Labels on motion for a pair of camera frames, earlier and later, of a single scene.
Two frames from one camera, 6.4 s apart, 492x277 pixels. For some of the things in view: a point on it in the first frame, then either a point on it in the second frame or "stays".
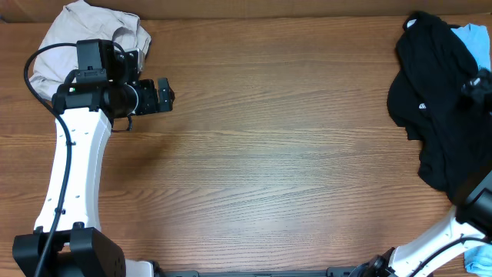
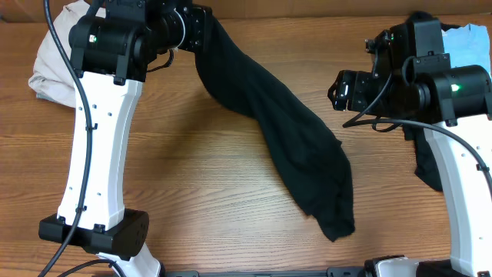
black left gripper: (150, 104) to (197, 19)
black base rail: (335, 271) stays
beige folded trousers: (76, 21) stays
